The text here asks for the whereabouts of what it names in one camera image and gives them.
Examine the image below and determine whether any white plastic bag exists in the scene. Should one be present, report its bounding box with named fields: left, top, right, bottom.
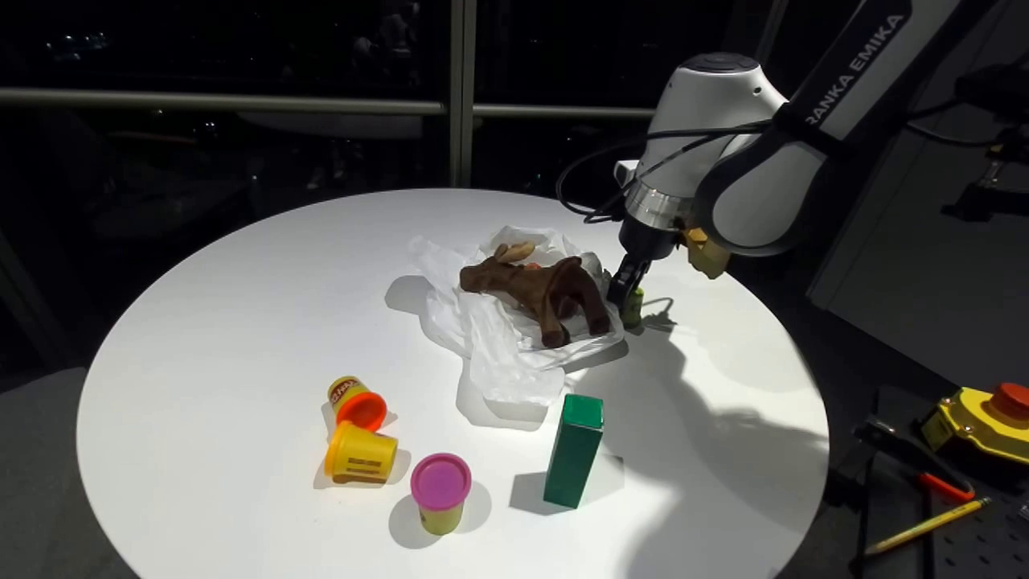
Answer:
left=411, top=222, right=679, bottom=433

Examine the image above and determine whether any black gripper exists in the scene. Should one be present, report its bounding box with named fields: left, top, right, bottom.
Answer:
left=606, top=251, right=660, bottom=332

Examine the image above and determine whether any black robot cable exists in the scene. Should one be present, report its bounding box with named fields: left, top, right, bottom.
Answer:
left=552, top=131, right=656, bottom=227

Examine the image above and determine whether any metal window railing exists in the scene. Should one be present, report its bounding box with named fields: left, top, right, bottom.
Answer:
left=0, top=86, right=668, bottom=122

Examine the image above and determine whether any green cardboard box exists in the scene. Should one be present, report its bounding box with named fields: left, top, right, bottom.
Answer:
left=539, top=393, right=606, bottom=513

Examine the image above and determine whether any metal window post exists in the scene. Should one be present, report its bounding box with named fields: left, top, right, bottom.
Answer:
left=447, top=0, right=483, bottom=191

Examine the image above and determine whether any small red toy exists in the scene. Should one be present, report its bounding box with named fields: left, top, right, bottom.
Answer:
left=320, top=378, right=389, bottom=436

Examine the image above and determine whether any play dough tub pink lid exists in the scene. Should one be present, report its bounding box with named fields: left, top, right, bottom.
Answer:
left=409, top=450, right=476, bottom=537

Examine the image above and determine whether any yellow emergency stop box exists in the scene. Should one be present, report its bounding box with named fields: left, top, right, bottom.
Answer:
left=917, top=379, right=1029, bottom=468

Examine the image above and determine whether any black and red hand tool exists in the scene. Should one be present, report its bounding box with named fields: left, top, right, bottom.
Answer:
left=853, top=417, right=981, bottom=509

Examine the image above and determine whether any brown plush moose toy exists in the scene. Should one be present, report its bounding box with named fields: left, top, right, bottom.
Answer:
left=456, top=241, right=615, bottom=350

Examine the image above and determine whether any yellow-green wrist camera box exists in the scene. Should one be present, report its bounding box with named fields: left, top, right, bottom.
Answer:
left=683, top=222, right=733, bottom=284

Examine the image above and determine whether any black equipment stand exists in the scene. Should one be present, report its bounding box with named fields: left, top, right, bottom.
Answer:
left=942, top=63, right=1029, bottom=222

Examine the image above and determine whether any yellow pencil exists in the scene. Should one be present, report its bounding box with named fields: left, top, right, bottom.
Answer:
left=858, top=493, right=989, bottom=561

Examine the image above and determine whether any yellow play dough tub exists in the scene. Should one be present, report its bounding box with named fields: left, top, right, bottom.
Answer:
left=320, top=420, right=403, bottom=489

